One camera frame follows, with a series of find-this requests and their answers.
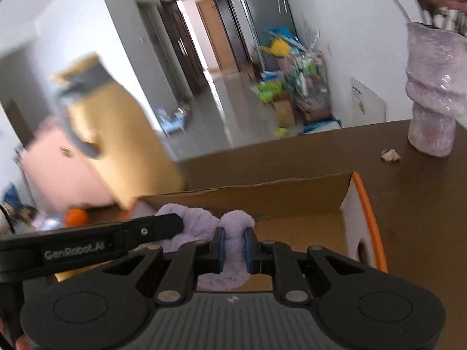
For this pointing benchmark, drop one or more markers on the orange fruit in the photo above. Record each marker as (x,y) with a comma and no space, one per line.
(77,217)

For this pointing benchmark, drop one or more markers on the small blue stool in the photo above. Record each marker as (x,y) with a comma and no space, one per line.
(173,122)

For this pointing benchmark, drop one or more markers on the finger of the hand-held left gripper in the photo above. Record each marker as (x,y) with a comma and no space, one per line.
(153,229)

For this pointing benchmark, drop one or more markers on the cluttered storage rack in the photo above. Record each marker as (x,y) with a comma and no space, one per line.
(310,87)

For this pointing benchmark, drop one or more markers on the purple fluffy cloth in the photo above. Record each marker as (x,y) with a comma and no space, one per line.
(197,226)

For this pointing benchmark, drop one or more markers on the grey refrigerator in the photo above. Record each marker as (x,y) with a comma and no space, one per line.
(262,14)

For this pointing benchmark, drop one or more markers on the orange-edged cardboard box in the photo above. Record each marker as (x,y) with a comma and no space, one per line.
(292,229)

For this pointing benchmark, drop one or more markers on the yellow thermos jug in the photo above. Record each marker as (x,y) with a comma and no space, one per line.
(124,135)

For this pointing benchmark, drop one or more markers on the light wooden door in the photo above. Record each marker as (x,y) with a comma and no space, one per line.
(215,36)

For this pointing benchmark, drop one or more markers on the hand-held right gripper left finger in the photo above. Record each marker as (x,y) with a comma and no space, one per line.
(219,251)

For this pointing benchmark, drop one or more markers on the purple textured vase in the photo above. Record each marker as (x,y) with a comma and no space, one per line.
(430,98)

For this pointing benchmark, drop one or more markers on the yellow toy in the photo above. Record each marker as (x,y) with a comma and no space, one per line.
(277,48)

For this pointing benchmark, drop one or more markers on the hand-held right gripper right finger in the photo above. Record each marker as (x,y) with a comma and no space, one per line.
(250,251)

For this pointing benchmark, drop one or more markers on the small brown cardboard box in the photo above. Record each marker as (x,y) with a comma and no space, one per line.
(284,113)

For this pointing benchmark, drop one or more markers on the pink suitcase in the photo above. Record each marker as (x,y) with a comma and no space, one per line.
(54,175)

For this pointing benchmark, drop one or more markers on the dark wooden door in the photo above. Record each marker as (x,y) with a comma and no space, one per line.
(182,51)

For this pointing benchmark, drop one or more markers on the white board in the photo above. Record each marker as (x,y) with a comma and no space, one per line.
(368,102)

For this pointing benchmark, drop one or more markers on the crumpled paper scrap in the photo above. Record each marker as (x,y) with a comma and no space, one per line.
(390,155)

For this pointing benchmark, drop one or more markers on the green packets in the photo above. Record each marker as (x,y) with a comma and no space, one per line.
(270,91)

